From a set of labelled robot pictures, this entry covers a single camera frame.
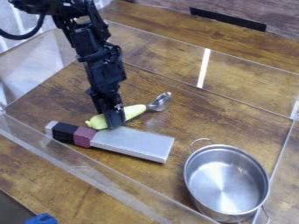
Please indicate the stainless steel pot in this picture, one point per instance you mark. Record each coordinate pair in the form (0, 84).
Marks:
(227, 182)

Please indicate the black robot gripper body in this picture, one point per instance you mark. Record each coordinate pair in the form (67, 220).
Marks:
(103, 63)

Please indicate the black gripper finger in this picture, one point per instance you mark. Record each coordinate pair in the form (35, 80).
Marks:
(100, 102)
(113, 111)

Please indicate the black strip on table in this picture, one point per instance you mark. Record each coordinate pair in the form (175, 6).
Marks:
(228, 19)

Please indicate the blue object at bottom edge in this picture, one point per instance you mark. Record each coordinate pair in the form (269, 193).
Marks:
(43, 218)

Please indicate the toy cleaver knife grey blade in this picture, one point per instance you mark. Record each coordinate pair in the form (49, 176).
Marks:
(123, 140)

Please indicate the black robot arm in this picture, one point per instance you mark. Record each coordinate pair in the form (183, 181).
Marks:
(85, 30)

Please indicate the spoon with yellow handle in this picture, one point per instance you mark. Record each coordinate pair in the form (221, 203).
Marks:
(97, 123)

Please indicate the clear acrylic enclosure wall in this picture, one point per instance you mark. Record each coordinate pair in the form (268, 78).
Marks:
(227, 99)

